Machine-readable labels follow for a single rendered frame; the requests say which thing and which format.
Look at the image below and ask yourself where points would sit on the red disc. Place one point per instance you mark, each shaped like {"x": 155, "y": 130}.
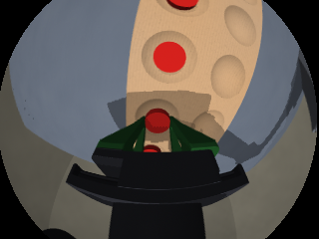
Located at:
{"x": 182, "y": 4}
{"x": 169, "y": 57}
{"x": 152, "y": 148}
{"x": 157, "y": 120}

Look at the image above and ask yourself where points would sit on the tan tray with round pockets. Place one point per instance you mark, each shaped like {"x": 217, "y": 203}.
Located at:
{"x": 221, "y": 40}

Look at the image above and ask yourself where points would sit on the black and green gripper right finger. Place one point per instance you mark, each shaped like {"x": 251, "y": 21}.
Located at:
{"x": 189, "y": 138}

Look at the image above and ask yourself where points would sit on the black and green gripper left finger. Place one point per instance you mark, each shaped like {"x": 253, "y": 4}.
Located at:
{"x": 126, "y": 137}

